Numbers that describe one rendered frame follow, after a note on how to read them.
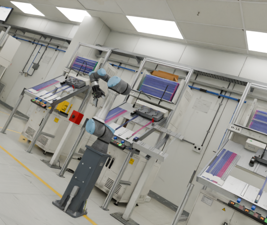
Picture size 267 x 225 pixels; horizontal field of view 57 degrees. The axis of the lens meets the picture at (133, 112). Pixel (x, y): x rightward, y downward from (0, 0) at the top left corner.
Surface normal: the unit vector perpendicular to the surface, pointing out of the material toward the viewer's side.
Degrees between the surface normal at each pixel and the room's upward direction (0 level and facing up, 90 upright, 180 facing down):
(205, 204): 90
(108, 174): 90
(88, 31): 90
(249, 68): 90
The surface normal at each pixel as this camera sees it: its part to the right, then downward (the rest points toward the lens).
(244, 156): -0.01, -0.86
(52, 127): -0.47, -0.32
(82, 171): -0.26, -0.23
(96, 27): 0.77, 0.31
